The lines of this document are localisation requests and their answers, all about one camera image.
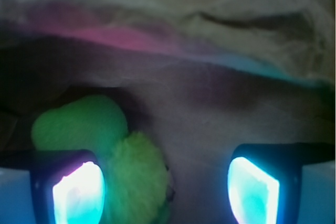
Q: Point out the green plush turtle toy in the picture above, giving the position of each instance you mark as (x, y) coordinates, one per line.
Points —
(138, 187)

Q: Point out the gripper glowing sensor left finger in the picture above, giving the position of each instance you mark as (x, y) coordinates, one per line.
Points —
(51, 187)

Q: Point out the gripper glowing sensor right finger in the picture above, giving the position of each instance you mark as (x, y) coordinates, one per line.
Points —
(282, 183)

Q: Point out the brown paper bag liner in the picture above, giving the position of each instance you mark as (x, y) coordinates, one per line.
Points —
(199, 77)

